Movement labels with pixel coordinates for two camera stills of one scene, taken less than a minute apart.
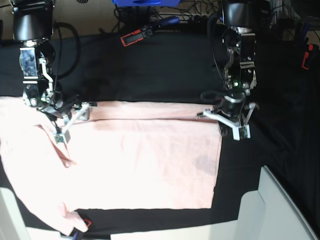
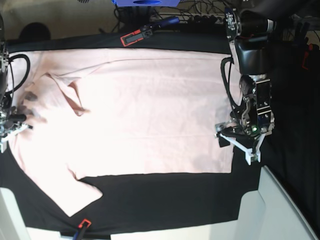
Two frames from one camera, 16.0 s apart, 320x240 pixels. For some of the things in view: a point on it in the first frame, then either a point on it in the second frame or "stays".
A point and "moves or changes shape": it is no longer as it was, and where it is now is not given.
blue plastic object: x=146 y=3 stays
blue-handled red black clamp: x=139 y=35 stays
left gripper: x=84 y=115 → x=10 y=122
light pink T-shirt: x=120 y=155 moves or changes shape
